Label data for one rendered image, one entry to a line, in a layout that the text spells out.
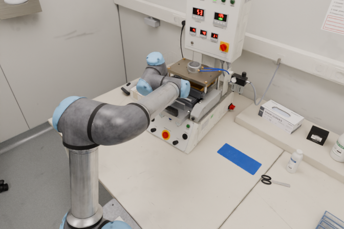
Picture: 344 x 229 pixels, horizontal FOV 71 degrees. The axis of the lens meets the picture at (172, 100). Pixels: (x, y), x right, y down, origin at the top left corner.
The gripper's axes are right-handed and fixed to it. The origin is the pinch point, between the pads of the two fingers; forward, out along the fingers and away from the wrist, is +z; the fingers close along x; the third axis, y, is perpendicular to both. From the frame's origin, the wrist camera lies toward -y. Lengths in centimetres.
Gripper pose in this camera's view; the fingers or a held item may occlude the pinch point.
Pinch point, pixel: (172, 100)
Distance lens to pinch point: 133.4
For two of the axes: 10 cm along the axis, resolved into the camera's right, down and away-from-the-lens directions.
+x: 7.9, 3.7, -4.9
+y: -5.8, 7.1, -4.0
